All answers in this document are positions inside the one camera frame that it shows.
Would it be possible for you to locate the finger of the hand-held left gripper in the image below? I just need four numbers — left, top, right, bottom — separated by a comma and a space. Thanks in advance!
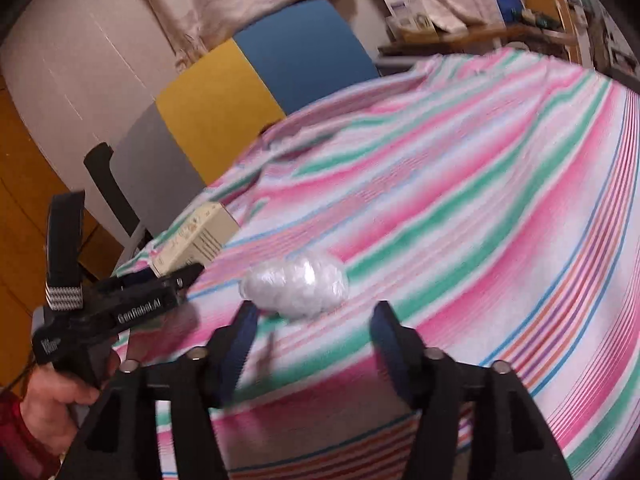
167, 263, 206, 295
112, 269, 157, 287

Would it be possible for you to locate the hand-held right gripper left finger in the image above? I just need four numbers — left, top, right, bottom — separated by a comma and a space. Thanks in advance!
65, 302, 260, 480

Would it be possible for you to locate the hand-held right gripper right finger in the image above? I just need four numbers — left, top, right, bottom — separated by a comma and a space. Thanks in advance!
371, 301, 573, 480

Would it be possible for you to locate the cream printed carton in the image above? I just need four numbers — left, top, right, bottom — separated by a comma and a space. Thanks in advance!
150, 202, 241, 278

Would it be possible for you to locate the clear plastic ball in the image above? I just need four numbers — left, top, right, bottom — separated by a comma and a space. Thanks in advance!
239, 251, 349, 318

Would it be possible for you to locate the red sleeved left forearm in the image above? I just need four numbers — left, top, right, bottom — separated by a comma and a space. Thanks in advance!
0, 390, 61, 480

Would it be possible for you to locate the person's left hand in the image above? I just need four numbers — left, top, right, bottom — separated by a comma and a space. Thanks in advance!
20, 350, 123, 456

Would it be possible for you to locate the pink green striped tablecloth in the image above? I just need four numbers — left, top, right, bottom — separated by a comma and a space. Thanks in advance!
112, 47, 640, 480

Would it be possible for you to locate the grey yellow blue chair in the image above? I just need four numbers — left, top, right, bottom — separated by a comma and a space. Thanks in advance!
114, 0, 381, 188

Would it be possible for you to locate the beige patterned curtain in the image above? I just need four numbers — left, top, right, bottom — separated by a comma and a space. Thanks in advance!
127, 0, 516, 68

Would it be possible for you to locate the wooden shelf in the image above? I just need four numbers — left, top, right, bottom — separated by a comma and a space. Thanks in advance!
377, 0, 583, 63

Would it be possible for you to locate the white printed carton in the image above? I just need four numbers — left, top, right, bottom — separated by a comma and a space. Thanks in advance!
382, 0, 436, 31

